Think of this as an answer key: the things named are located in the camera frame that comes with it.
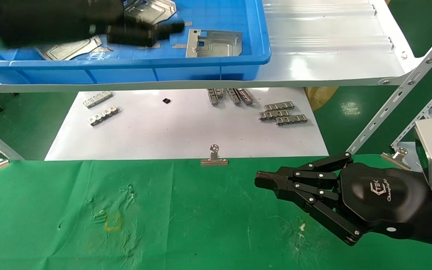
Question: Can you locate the slotted sheet metal bracket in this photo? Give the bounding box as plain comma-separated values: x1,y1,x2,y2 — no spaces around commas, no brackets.
37,35,103,62

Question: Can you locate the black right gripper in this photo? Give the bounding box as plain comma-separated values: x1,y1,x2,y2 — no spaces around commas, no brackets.
255,152,428,247

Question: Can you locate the green cloth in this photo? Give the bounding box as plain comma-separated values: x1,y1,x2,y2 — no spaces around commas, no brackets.
0,154,432,270

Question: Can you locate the flat sheet metal plate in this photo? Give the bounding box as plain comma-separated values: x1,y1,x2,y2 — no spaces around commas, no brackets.
186,29,243,59

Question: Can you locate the blue plastic bin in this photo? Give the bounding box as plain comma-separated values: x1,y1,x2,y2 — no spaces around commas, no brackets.
0,0,272,85

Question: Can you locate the brown cardboard piece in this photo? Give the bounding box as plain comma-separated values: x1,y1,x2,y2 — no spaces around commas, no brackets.
304,87,339,112

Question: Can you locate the grey slanted metal post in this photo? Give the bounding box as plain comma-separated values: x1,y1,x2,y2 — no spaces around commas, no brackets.
0,120,25,161

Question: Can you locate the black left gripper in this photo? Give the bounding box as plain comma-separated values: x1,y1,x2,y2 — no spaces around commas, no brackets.
0,0,156,48

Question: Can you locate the white slotted angle post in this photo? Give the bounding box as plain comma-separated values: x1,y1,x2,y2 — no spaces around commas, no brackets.
347,21,432,154
390,73,432,150

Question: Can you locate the white shelf board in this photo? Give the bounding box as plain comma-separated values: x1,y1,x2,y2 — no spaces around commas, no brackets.
0,0,425,93

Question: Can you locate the curved sheet metal bracket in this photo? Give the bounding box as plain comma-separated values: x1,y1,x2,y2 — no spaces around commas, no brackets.
123,0,177,26

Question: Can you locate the white paper sheet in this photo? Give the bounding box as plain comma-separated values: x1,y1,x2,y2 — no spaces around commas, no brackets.
45,88,329,161

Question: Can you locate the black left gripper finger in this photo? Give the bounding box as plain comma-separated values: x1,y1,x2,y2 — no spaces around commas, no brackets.
107,22,185,38

